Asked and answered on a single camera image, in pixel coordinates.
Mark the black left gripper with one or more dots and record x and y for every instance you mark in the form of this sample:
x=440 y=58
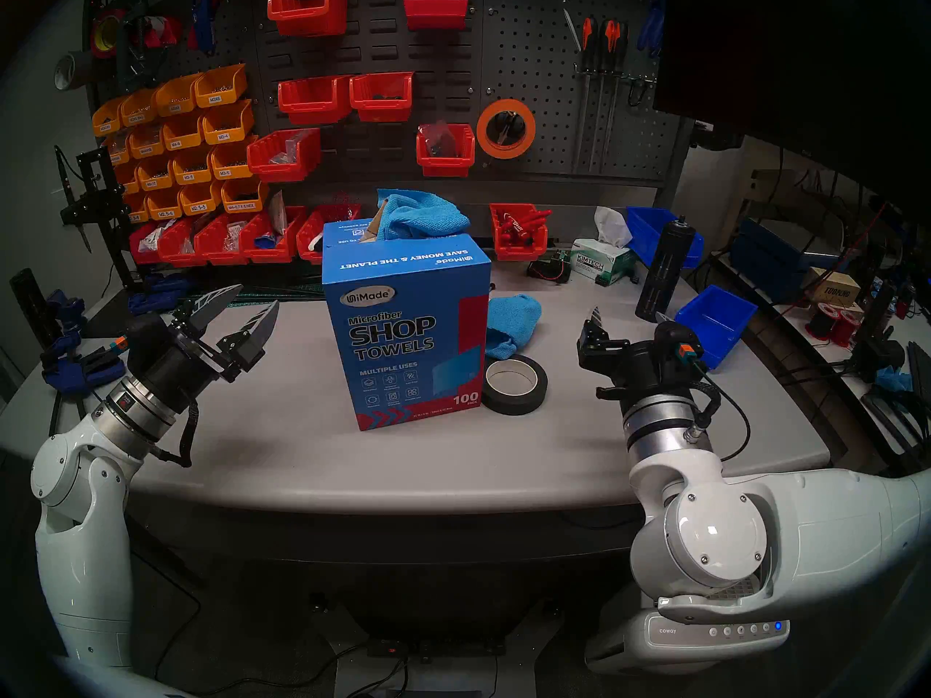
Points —
x=196 y=373

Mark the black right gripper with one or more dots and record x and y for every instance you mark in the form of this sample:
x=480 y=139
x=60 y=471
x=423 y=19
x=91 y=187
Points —
x=636 y=373

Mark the blue microfiber shop towel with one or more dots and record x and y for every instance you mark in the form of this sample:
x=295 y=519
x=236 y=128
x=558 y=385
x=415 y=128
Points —
x=422 y=217
x=513 y=318

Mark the blue shop towels box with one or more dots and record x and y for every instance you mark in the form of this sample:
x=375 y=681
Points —
x=407 y=340

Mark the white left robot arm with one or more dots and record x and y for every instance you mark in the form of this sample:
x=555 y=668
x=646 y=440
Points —
x=80 y=529

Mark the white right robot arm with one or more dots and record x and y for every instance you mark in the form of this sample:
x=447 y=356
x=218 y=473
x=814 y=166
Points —
x=800 y=536

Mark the black cylindrical bottle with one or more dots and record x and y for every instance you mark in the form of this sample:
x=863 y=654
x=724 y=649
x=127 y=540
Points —
x=658 y=282

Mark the Kimtech tissue box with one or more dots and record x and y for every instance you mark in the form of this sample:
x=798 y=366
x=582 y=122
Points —
x=600 y=264

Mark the green cutting mat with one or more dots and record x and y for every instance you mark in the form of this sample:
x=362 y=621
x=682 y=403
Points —
x=291 y=294

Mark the red plastic parts bin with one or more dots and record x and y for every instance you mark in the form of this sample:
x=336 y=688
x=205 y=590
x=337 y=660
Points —
x=273 y=253
x=327 y=213
x=144 y=254
x=178 y=257
x=218 y=255

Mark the blue plastic storage bin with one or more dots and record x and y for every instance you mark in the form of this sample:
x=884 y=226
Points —
x=644 y=231

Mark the bright blue plastic bin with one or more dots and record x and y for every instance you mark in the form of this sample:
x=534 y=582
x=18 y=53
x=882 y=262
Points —
x=716 y=326

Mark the orange small parts bin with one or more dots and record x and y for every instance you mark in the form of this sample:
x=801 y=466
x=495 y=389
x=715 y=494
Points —
x=120 y=151
x=244 y=198
x=161 y=203
x=147 y=145
x=137 y=209
x=176 y=102
x=225 y=129
x=198 y=198
x=190 y=171
x=183 y=138
x=140 y=113
x=218 y=93
x=229 y=167
x=108 y=122
x=154 y=177
x=127 y=182

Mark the red bin with red markers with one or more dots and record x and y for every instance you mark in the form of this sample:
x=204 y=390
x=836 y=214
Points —
x=513 y=249

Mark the dark blue storage bin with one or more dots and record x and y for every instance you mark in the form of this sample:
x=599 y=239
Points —
x=764 y=264

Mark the red plastic storage bin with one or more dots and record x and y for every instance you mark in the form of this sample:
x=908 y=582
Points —
x=445 y=167
x=305 y=22
x=280 y=169
x=380 y=109
x=313 y=113
x=435 y=17

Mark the black tape roll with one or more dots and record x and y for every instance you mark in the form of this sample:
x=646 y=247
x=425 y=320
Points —
x=491 y=398

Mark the blue black bar clamp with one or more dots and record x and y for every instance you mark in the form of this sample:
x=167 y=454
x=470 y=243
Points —
x=62 y=307
x=73 y=376

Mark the black metal stand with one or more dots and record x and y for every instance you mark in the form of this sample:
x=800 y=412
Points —
x=94 y=195

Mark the cardboard box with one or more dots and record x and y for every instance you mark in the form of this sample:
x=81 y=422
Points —
x=833 y=291

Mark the black cylinder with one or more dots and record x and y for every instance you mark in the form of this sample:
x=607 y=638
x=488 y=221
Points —
x=25 y=304

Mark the orange tape roll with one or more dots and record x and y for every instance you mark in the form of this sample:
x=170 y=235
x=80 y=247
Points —
x=506 y=105

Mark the black pegboard panel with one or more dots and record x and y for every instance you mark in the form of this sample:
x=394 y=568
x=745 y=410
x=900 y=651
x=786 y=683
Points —
x=545 y=71

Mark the clear plastic parts bag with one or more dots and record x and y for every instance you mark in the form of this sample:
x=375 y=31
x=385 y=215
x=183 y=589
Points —
x=436 y=138

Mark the small light blue cloth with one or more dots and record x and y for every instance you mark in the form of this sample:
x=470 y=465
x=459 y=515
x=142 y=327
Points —
x=893 y=379

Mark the blue hanging clamp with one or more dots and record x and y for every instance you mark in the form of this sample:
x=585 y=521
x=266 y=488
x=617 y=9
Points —
x=204 y=27

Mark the red yellow tape roll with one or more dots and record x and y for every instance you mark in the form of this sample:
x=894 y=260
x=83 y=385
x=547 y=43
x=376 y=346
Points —
x=97 y=38

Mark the white air purifier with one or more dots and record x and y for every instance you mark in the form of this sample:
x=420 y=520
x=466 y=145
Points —
x=691 y=638

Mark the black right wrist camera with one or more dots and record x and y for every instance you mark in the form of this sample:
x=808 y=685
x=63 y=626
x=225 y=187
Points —
x=676 y=344

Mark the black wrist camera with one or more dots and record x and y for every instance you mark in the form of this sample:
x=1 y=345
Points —
x=676 y=344
x=145 y=337

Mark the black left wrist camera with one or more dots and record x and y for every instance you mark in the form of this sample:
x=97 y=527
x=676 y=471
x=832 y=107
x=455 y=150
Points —
x=145 y=337

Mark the grey duct tape roll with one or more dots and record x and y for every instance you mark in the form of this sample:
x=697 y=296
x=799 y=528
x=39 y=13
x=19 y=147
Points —
x=78 y=67

